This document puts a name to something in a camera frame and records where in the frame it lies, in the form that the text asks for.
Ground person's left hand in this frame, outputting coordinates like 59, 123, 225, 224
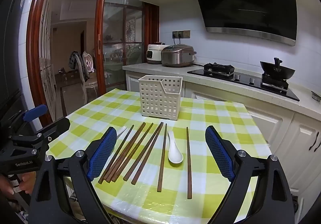
0, 172, 37, 195

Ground green checkered tablecloth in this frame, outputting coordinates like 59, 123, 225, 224
46, 88, 272, 224

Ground white plastic utensil basket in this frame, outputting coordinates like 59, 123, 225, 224
138, 75, 183, 120

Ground dark jacket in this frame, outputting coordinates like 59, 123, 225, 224
69, 51, 84, 71

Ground white stone countertop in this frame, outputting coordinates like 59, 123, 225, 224
122, 62, 321, 124

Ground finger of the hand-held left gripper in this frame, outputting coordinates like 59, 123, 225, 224
11, 120, 71, 150
5, 104, 48, 129

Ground black wok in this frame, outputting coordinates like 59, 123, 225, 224
260, 57, 296, 81

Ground red wooden door frame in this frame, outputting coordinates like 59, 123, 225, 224
26, 0, 141, 126

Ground wooden sliding glass door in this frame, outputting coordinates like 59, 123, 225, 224
98, 0, 159, 94

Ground white ornate dining chair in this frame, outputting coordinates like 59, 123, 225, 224
80, 51, 98, 104

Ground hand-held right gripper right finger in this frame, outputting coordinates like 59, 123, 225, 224
205, 126, 296, 224

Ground black range hood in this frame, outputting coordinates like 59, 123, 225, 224
188, 0, 298, 47

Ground white display cabinet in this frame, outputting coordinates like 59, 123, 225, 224
39, 0, 58, 116

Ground black glass cooktop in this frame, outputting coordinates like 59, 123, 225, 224
187, 63, 300, 102

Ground white base cabinets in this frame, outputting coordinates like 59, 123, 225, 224
125, 71, 321, 214

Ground white pressure cooker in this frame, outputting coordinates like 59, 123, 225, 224
146, 44, 169, 64

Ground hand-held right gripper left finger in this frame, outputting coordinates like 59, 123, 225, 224
27, 127, 117, 224

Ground black burner grate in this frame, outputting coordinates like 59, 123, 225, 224
261, 73, 289, 91
204, 62, 235, 76

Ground brown rice cooker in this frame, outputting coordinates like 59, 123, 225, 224
161, 44, 197, 67

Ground brown low table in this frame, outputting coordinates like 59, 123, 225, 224
57, 68, 81, 87

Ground wall outlet panel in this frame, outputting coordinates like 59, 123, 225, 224
173, 30, 191, 39

